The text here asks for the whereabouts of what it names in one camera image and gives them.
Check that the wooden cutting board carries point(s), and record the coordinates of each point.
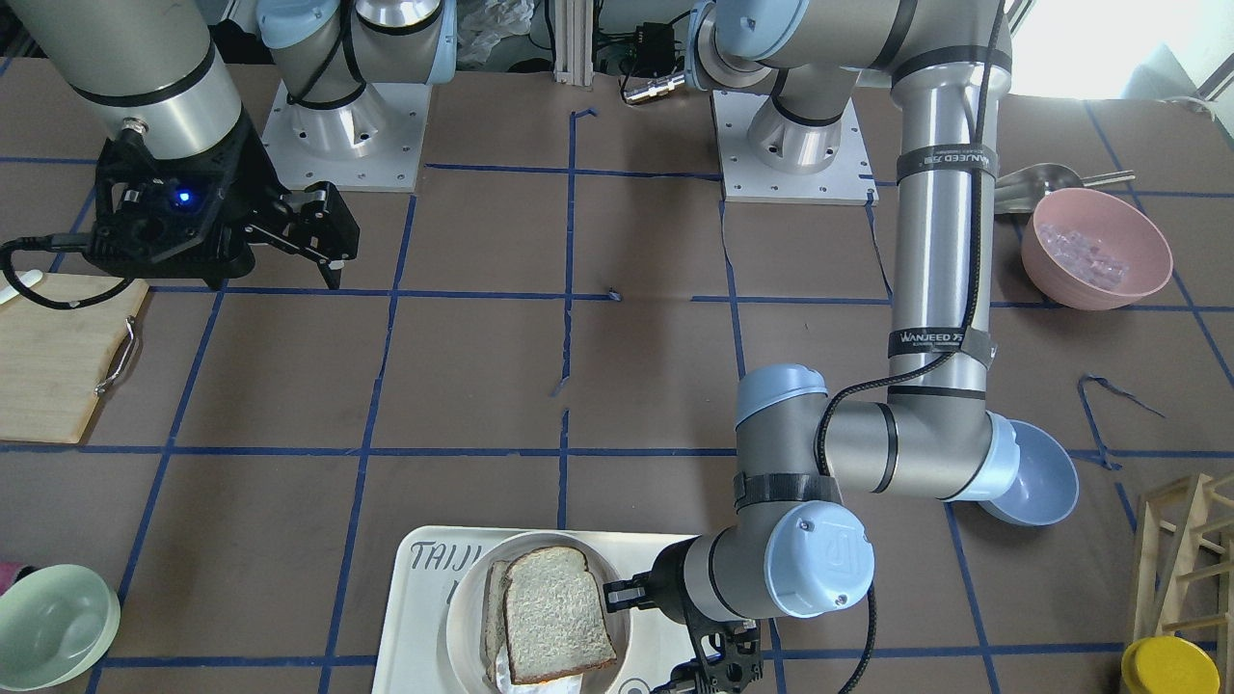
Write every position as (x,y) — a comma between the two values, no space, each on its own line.
(52,362)

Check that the cream bear serving tray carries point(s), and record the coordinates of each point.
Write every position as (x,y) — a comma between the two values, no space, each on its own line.
(432,560)

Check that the wooden cup rack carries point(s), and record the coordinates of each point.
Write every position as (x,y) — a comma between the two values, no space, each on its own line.
(1183,537)

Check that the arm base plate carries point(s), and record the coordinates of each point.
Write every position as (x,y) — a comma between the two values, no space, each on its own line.
(766,158)
(371,145)

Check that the bread slice with crust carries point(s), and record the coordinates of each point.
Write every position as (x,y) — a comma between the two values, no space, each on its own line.
(555,618)

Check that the pink bowl with ice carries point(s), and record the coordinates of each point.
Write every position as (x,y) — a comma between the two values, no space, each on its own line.
(1092,251)

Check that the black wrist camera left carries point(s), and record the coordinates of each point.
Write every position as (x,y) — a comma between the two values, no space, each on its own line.
(727,659)

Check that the aluminium frame post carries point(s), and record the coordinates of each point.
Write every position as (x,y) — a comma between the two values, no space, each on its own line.
(572,41)

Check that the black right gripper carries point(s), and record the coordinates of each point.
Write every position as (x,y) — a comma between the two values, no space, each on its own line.
(253,178)

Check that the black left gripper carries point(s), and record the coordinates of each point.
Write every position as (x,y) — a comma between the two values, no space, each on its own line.
(672,584)

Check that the light blue bowl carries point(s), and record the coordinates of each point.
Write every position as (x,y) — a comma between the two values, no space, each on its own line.
(1045,488)

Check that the pink folded cloth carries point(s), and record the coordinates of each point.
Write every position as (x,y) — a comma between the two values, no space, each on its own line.
(11,572)

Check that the bread slice on plate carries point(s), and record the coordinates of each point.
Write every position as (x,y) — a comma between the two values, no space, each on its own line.
(494,627)

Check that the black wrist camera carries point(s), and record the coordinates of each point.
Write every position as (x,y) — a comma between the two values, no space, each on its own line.
(727,659)
(169,219)

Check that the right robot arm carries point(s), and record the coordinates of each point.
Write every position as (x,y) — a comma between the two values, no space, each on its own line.
(153,65)

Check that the round white plate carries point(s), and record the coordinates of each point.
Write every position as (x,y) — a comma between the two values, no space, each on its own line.
(465,635)

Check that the metal ice scoop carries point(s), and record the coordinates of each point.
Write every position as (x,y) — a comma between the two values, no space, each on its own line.
(1019,192)

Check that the light green bowl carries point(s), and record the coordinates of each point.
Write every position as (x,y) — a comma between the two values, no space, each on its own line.
(56,623)

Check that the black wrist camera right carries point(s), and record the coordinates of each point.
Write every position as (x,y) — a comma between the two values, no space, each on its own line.
(169,219)

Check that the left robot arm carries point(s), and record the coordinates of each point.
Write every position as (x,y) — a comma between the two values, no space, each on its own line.
(924,429)

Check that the yellow mug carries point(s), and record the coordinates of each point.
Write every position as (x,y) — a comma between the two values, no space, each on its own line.
(1168,664)

